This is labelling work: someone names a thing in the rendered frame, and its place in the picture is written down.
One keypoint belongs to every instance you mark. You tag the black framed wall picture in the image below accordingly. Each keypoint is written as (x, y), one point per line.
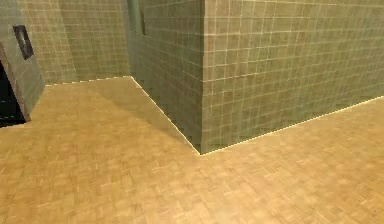
(23, 42)

